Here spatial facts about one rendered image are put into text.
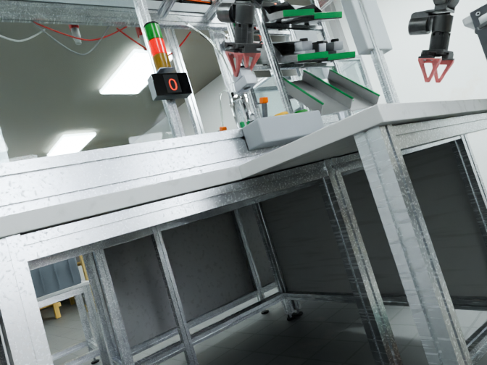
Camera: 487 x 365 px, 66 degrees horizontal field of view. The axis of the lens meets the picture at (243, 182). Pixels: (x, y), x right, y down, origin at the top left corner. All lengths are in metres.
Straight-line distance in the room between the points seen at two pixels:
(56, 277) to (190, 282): 0.87
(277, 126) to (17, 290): 0.60
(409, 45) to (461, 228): 3.29
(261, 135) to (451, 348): 0.54
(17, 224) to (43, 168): 0.14
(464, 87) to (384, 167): 3.93
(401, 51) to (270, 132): 3.97
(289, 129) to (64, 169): 0.50
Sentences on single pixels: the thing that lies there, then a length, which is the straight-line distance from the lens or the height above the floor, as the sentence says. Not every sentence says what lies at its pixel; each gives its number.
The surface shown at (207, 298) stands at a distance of 2.68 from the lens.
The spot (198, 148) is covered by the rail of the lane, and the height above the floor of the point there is 0.93.
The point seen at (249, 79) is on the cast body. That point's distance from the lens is 1.17.
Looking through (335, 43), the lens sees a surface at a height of 1.24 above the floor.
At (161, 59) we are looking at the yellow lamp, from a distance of 1.24.
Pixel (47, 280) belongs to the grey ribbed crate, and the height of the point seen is 0.70.
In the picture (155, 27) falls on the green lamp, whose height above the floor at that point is 1.39.
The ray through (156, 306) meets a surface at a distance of 2.54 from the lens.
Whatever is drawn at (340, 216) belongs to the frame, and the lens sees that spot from 0.97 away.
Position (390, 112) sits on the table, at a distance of 0.61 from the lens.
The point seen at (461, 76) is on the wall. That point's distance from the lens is 4.53.
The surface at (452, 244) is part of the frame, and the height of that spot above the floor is 0.39.
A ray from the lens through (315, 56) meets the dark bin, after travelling 1.36.
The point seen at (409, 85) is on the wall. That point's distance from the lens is 4.70.
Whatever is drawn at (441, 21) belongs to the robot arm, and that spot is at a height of 1.15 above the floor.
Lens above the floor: 0.77
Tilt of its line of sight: 4 degrees up
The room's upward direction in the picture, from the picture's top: 17 degrees counter-clockwise
